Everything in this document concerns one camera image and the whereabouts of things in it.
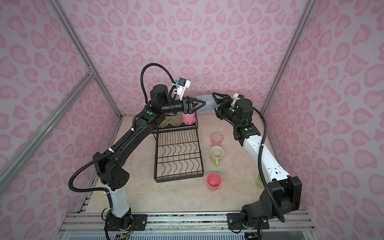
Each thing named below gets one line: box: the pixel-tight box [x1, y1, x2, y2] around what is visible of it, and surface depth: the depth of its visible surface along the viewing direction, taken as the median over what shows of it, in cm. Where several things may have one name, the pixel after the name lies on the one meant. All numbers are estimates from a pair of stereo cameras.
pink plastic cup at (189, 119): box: [182, 112, 196, 125], surface depth 88 cm
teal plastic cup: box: [196, 93, 221, 113], surface depth 69 cm
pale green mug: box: [209, 145, 225, 167], surface depth 91 cm
